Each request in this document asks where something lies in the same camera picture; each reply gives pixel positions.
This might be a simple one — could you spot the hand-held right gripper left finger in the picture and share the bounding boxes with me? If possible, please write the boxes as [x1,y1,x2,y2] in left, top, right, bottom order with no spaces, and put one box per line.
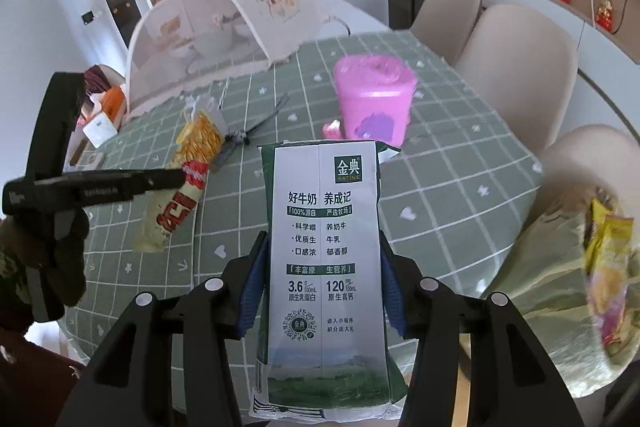
[67,231,271,427]

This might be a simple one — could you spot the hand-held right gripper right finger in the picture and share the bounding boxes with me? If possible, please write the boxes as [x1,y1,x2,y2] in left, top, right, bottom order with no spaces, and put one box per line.
[380,231,586,427]

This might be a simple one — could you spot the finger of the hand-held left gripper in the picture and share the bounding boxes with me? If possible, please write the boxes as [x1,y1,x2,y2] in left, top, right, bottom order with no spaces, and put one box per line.
[72,169,186,208]

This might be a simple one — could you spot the green white milk carton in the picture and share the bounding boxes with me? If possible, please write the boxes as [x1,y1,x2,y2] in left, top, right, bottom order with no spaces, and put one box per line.
[249,139,410,423]

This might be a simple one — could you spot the yellow red snack packet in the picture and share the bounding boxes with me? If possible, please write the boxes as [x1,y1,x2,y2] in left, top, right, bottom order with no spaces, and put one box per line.
[134,107,226,254]

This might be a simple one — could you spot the pale green plastic bag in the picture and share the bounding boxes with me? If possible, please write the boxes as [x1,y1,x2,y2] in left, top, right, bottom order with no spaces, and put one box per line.
[459,196,640,400]

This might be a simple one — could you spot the pink yellow wrapper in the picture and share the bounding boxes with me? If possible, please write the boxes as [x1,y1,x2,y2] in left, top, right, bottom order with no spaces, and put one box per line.
[585,214,637,349]

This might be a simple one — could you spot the person's left forearm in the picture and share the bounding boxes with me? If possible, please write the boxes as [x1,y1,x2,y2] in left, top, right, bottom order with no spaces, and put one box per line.
[0,206,92,324]

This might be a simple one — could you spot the white box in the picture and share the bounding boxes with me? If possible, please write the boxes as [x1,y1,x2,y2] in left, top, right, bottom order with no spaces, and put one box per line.
[82,112,119,148]

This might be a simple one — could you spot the orange packet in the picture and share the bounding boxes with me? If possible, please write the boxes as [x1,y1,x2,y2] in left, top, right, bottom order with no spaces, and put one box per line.
[102,87,126,116]

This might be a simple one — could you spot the black metal scissors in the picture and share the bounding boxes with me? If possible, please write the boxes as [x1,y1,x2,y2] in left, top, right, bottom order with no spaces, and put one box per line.
[210,93,292,174]

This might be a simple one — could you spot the green checked tablecloth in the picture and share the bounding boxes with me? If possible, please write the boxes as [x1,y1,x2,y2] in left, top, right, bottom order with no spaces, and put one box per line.
[59,29,544,427]

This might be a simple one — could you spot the dark door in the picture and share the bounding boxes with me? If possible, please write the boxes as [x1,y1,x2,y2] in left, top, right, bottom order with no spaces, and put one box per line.
[92,0,144,54]

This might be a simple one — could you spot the mesh food cover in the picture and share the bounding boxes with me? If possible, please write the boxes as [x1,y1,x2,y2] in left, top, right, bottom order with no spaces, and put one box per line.
[124,0,314,116]

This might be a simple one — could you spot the pink waste bin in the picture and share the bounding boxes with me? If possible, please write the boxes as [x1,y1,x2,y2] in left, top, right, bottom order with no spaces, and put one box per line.
[333,54,419,148]

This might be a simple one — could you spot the dark red clothing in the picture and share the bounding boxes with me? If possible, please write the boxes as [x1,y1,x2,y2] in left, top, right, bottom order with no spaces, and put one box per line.
[0,329,87,427]

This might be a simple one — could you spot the beige chair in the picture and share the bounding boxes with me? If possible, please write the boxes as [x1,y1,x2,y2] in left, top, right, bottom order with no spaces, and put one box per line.
[454,4,579,154]
[409,0,484,66]
[531,124,640,233]

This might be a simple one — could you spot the white sideboard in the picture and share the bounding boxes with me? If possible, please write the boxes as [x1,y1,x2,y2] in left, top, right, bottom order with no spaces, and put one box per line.
[446,0,640,128]

